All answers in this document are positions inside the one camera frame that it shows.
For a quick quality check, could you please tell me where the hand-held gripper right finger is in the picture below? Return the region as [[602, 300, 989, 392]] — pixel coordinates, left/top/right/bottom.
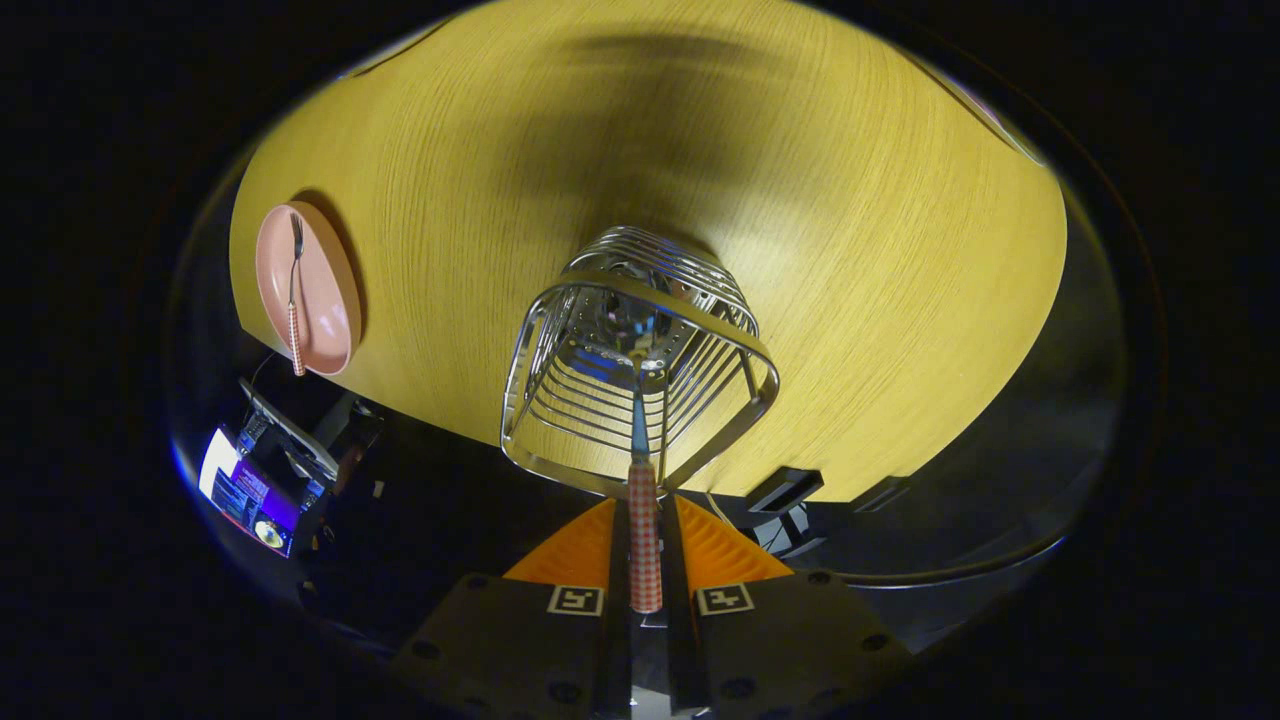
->
[[660, 494, 916, 720]]

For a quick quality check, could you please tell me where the red checkered handle cutlery piece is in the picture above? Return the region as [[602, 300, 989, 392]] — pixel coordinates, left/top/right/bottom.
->
[[626, 385, 665, 614]]

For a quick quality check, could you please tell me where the pink plate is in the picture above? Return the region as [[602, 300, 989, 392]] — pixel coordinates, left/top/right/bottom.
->
[[255, 202, 363, 377]]

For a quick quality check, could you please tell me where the open laptop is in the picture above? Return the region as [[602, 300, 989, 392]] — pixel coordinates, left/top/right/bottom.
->
[[197, 378, 341, 558]]

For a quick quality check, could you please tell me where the metal wire cutlery holder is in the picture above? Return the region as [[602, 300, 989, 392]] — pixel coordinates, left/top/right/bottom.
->
[[500, 225, 781, 499]]

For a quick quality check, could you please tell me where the black cable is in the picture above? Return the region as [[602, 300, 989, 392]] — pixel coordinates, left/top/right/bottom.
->
[[830, 535, 1066, 588]]

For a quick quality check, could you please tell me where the black rectangular bracket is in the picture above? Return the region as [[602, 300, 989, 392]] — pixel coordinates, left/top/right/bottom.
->
[[850, 475, 913, 514], [745, 466, 824, 514]]

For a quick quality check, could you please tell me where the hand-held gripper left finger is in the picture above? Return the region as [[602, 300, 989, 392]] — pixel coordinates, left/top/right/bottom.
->
[[390, 497, 633, 720]]

